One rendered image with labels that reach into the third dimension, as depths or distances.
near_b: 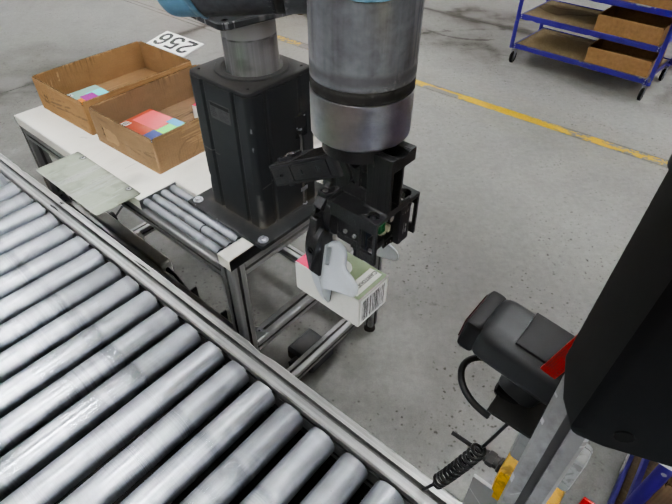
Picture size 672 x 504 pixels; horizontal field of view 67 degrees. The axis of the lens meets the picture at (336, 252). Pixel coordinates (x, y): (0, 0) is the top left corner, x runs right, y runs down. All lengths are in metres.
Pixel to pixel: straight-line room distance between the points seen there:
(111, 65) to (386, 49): 1.61
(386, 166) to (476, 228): 1.98
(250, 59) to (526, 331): 0.71
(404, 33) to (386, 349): 1.54
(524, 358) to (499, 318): 0.05
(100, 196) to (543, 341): 1.09
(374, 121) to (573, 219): 2.24
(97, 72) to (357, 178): 1.53
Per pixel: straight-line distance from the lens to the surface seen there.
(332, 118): 0.43
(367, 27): 0.39
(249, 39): 1.01
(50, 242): 1.29
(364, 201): 0.49
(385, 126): 0.43
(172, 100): 1.71
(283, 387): 0.88
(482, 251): 2.29
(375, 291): 0.59
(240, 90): 0.99
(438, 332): 1.94
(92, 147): 1.59
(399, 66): 0.41
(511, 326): 0.53
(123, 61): 1.98
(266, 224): 1.14
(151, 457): 0.87
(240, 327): 1.25
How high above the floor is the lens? 1.48
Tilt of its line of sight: 42 degrees down
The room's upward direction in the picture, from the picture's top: straight up
